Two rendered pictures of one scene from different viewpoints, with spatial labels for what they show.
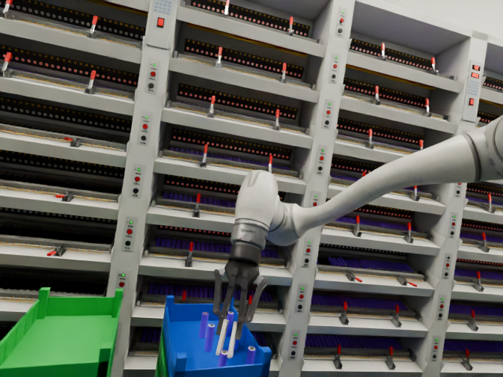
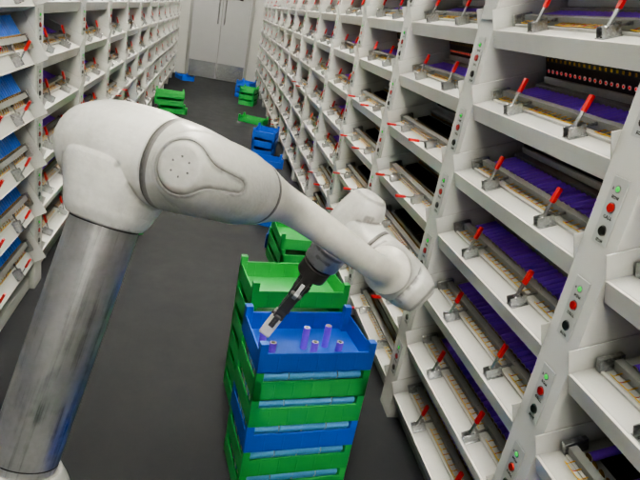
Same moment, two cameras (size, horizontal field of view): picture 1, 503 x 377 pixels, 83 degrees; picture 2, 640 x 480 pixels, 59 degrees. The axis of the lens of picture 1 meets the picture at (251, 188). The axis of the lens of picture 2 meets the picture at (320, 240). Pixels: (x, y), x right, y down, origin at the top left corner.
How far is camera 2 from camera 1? 1.46 m
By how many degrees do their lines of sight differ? 89
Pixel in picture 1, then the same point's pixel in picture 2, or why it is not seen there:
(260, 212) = not seen: hidden behind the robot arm
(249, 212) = not seen: hidden behind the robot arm
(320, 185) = (594, 270)
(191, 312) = (355, 334)
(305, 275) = (526, 434)
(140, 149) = (450, 156)
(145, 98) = (466, 90)
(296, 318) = not seen: outside the picture
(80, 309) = (335, 287)
